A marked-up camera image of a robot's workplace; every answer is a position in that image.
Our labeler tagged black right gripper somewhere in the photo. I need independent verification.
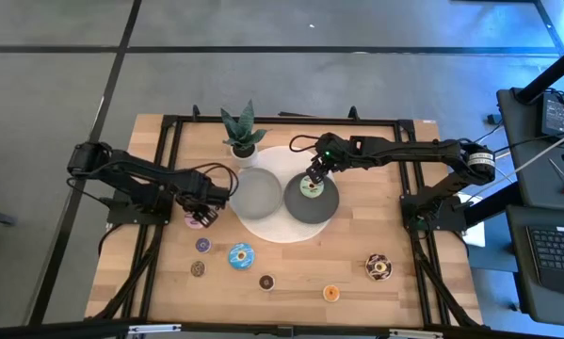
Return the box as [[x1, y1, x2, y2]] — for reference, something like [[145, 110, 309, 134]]
[[305, 132, 354, 186]]

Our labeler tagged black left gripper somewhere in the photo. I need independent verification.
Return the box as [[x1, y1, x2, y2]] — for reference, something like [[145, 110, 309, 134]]
[[175, 180, 231, 229]]

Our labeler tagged large green frosted donut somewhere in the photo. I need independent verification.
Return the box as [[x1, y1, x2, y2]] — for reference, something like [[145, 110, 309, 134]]
[[298, 173, 326, 200]]

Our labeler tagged large pink frosted donut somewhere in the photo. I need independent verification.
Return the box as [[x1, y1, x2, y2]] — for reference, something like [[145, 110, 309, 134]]
[[183, 212, 205, 231]]

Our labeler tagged large chocolate frosted donut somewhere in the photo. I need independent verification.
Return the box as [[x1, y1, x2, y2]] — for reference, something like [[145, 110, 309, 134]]
[[363, 252, 395, 283]]

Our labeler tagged dark grey plate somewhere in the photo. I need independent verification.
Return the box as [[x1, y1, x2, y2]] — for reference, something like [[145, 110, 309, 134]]
[[282, 171, 341, 226]]

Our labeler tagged large blue frosted donut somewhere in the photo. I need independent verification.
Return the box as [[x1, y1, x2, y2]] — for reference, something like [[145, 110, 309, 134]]
[[227, 242, 257, 272]]

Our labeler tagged light grey plate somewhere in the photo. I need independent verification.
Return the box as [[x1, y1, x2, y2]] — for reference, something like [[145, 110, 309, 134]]
[[229, 167, 284, 221]]

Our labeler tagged round white plate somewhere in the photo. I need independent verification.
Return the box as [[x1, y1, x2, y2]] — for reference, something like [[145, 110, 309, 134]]
[[234, 144, 337, 245]]

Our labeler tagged white plant pot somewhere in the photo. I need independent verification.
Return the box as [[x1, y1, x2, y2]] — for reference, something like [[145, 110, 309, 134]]
[[229, 143, 261, 170]]

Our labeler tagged green snake plant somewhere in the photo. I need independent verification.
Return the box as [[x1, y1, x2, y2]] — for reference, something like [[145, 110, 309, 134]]
[[219, 99, 268, 153]]

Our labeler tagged small dark chocolate donut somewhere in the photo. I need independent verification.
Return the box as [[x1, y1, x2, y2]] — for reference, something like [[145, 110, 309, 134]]
[[257, 273, 277, 293]]

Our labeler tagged small orange donut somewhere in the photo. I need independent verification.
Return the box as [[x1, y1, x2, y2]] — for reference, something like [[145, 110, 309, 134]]
[[322, 283, 342, 303]]

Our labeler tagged white paper sheet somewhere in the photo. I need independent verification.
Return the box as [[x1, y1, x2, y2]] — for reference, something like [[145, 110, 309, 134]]
[[459, 191, 487, 248]]

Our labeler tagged black crossbar with silver brackets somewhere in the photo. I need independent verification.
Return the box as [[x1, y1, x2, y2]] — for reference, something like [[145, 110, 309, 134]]
[[0, 317, 564, 339]]

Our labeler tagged dark grey side table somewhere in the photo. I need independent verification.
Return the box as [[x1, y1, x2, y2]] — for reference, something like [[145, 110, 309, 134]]
[[495, 86, 564, 211]]

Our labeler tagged dark grey laptop table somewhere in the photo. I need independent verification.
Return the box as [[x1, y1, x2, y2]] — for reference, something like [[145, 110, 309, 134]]
[[505, 203, 564, 329]]

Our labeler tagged black power adapter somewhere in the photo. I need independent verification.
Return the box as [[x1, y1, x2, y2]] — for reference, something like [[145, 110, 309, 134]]
[[540, 91, 564, 138]]

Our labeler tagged black keyboard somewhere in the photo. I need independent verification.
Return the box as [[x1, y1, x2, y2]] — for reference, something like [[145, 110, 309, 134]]
[[524, 224, 564, 300]]

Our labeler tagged black stand pole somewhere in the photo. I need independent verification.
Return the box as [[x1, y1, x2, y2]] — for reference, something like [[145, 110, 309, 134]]
[[516, 39, 564, 105]]

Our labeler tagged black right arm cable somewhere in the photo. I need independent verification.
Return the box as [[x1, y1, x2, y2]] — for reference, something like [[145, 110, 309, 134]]
[[288, 134, 322, 153]]

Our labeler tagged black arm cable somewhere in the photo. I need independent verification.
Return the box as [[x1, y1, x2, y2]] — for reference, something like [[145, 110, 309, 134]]
[[288, 134, 322, 153], [192, 161, 240, 199]]

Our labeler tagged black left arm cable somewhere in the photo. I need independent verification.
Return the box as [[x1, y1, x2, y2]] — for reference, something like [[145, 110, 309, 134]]
[[192, 161, 240, 199]]

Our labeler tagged black aluminium table frame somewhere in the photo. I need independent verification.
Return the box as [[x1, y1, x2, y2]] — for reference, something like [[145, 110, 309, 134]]
[[91, 105, 484, 331]]

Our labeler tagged white cable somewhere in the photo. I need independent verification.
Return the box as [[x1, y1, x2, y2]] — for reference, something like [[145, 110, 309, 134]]
[[464, 125, 564, 202]]

